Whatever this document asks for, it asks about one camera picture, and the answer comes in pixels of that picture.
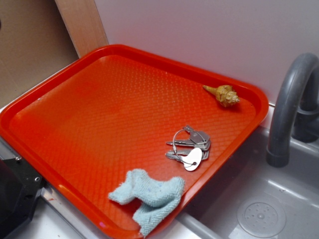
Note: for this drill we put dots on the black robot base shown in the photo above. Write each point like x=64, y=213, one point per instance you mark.
x=20, y=189

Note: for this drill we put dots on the tan conch seashell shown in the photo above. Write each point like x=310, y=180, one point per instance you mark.
x=224, y=94

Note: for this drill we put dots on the light blue cloth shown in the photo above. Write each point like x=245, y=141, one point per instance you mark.
x=159, y=198

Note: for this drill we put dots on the orange plastic tray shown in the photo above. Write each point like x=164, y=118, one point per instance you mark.
x=113, y=111

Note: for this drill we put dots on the grey plastic sink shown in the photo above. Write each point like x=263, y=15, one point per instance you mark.
x=249, y=199

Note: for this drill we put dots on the wooden board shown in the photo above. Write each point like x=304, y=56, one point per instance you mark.
x=83, y=24

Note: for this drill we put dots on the grey plastic faucet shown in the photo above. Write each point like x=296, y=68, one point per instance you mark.
x=296, y=113

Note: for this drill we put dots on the silver keys on ring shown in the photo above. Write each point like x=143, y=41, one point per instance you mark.
x=189, y=147

